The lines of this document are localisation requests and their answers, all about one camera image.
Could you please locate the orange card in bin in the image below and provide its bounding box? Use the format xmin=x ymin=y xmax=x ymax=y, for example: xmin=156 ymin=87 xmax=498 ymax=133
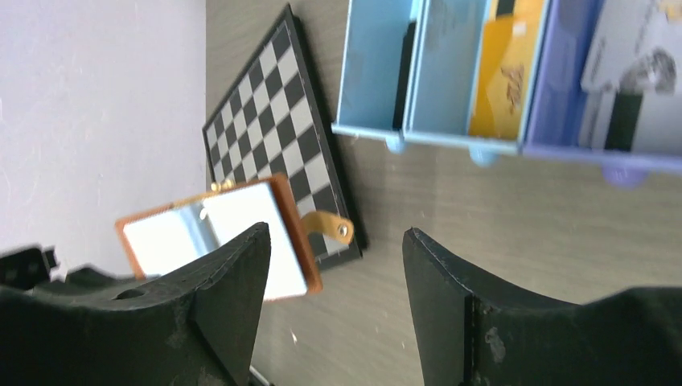
xmin=468 ymin=13 xmax=540 ymax=140

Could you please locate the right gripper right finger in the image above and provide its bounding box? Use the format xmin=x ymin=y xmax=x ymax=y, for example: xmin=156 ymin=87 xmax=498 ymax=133
xmin=402 ymin=228 xmax=681 ymax=385

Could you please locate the light blue bin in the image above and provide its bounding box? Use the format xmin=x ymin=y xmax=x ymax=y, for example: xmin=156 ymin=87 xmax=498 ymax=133
xmin=332 ymin=0 xmax=421 ymax=154
xmin=402 ymin=1 xmax=553 ymax=166

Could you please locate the black white chessboard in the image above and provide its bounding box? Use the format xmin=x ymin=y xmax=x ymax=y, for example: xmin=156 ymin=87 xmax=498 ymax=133
xmin=203 ymin=5 xmax=368 ymax=269

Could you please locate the purple right bin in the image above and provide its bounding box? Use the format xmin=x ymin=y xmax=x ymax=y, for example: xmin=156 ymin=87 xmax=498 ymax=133
xmin=523 ymin=1 xmax=681 ymax=187

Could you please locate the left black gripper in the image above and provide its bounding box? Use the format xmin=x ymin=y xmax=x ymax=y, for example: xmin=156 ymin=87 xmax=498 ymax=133
xmin=1 ymin=244 xmax=134 ymax=294

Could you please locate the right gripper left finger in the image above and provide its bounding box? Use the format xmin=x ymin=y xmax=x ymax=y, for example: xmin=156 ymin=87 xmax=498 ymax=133
xmin=1 ymin=223 xmax=271 ymax=385

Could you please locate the brown leather card holder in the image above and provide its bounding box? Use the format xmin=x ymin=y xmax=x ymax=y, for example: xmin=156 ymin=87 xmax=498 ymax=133
xmin=114 ymin=173 xmax=356 ymax=304

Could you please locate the silver black card in bin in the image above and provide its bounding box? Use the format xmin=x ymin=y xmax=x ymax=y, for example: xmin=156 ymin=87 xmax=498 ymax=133
xmin=578 ymin=92 xmax=681 ymax=156

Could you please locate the white VIP card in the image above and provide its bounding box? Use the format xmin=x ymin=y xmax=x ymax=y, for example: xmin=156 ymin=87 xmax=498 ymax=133
xmin=581 ymin=0 xmax=681 ymax=96

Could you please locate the small chess piece on board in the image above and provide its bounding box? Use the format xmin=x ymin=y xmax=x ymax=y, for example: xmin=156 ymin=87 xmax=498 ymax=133
xmin=210 ymin=179 xmax=235 ymax=192

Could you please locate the light blue left bin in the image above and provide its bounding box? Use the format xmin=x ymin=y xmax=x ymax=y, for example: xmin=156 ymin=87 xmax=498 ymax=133
xmin=332 ymin=0 xmax=421 ymax=154

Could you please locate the light blue middle bin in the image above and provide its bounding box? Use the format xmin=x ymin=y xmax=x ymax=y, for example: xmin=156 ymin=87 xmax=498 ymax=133
xmin=402 ymin=1 xmax=553 ymax=166

